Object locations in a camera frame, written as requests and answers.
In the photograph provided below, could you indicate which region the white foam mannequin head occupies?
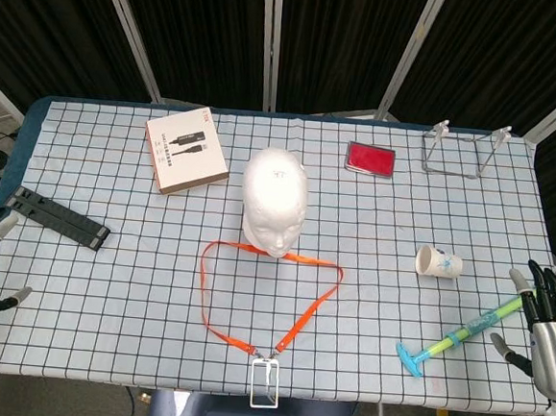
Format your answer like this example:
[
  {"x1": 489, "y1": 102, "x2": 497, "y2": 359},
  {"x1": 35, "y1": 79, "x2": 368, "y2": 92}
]
[{"x1": 236, "y1": 145, "x2": 313, "y2": 261}]

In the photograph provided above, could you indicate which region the blue checked tablecloth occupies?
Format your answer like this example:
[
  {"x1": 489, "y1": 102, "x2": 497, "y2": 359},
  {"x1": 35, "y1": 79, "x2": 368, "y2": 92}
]
[{"x1": 0, "y1": 91, "x2": 556, "y2": 416}]

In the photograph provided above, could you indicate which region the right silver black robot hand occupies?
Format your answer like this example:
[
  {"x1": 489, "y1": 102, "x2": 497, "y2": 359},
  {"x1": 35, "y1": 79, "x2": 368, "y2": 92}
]
[{"x1": 484, "y1": 256, "x2": 556, "y2": 403}]

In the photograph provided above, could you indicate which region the black folding stand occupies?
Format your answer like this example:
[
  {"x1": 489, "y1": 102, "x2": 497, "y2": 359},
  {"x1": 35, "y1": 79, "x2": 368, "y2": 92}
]
[{"x1": 1, "y1": 184, "x2": 114, "y2": 254}]

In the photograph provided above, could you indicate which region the green blue toy syringe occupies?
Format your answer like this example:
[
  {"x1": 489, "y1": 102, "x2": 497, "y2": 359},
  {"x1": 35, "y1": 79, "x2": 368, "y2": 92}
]
[{"x1": 393, "y1": 275, "x2": 538, "y2": 388}]

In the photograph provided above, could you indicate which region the white cable product box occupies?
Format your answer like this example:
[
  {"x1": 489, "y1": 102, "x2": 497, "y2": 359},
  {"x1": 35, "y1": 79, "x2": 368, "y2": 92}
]
[{"x1": 139, "y1": 101, "x2": 235, "y2": 201}]

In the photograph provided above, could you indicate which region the white paper cup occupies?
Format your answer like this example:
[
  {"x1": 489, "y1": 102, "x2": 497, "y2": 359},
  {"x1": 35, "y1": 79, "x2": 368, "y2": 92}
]
[{"x1": 413, "y1": 243, "x2": 465, "y2": 281}]

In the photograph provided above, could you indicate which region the red ink pad tin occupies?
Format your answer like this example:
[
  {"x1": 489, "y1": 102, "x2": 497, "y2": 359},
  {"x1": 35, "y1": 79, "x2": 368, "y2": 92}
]
[{"x1": 342, "y1": 139, "x2": 399, "y2": 181}]

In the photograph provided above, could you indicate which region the grey wire stand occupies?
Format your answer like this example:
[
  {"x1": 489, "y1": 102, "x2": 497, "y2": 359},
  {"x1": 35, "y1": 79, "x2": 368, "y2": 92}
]
[{"x1": 420, "y1": 117, "x2": 514, "y2": 183}]

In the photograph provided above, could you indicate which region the orange lanyard with badge holder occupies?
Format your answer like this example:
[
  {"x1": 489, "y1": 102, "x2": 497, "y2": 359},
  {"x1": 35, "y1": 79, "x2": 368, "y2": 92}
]
[{"x1": 188, "y1": 237, "x2": 346, "y2": 415}]

